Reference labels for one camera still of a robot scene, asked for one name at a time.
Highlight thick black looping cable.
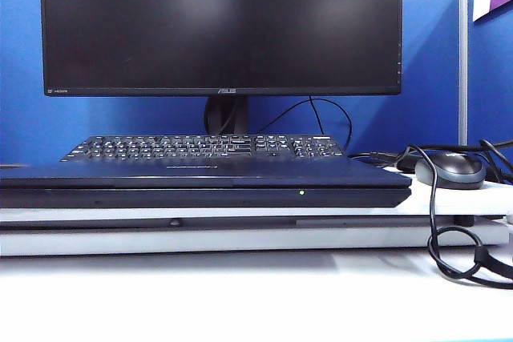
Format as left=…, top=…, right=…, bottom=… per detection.
left=404, top=143, right=513, bottom=290

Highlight black ASUS monitor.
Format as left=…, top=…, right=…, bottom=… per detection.
left=38, top=0, right=404, bottom=137

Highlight thin black monitor cable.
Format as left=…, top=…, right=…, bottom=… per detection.
left=256, top=95, right=353, bottom=147

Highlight black Hasee laptop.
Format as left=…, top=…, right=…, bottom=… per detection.
left=0, top=156, right=414, bottom=210

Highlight small black adapter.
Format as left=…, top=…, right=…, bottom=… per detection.
left=396, top=153, right=422, bottom=174

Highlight black and grey mouse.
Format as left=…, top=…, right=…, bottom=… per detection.
left=414, top=151, right=488, bottom=190

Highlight black desktop keyboard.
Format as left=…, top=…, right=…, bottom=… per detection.
left=59, top=133, right=345, bottom=163

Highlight blue partition with aluminium post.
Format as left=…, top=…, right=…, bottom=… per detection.
left=458, top=0, right=513, bottom=147

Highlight black cable bundle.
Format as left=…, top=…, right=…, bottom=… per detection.
left=479, top=138, right=513, bottom=185

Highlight white layered desk platform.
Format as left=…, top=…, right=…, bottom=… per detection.
left=0, top=163, right=513, bottom=258

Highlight blue office partition panel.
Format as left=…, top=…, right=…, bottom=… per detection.
left=0, top=0, right=462, bottom=167

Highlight black laptop side cable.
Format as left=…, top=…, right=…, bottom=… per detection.
left=347, top=151, right=406, bottom=167

